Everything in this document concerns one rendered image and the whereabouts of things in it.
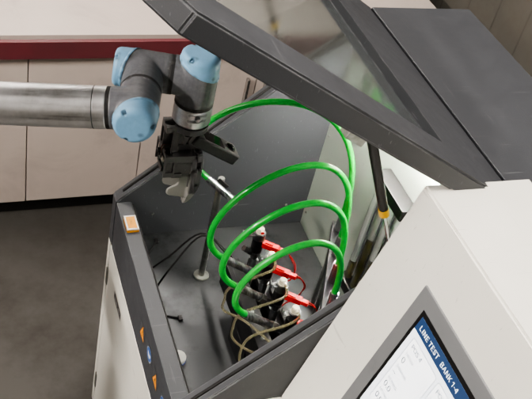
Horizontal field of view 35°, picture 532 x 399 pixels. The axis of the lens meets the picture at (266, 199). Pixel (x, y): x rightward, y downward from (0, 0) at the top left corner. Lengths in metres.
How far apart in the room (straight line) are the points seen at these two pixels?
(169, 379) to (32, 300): 1.46
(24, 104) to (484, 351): 0.85
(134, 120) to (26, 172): 1.94
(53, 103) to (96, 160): 1.90
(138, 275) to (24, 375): 1.08
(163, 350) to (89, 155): 1.59
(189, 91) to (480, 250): 0.59
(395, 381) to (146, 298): 0.70
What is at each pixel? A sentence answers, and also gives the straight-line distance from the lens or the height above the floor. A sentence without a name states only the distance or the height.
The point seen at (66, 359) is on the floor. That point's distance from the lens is 3.05.
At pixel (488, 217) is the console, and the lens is 1.47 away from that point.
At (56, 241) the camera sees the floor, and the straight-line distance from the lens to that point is 3.44.
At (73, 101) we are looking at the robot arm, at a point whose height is 1.55.
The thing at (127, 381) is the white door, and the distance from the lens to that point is 2.25.
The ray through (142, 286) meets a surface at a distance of 1.99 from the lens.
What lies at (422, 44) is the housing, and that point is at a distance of 2.01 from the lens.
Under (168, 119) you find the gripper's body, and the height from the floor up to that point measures 1.44.
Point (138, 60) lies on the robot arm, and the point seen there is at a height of 1.58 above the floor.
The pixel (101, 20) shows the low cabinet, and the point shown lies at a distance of 3.16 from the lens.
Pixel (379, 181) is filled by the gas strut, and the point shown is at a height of 1.55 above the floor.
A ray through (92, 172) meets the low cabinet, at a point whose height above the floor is 0.22.
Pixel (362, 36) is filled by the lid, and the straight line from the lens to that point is 1.79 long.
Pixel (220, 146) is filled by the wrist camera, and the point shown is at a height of 1.39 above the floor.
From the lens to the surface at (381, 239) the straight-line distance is 1.95.
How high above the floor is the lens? 2.41
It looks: 40 degrees down
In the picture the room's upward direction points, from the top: 15 degrees clockwise
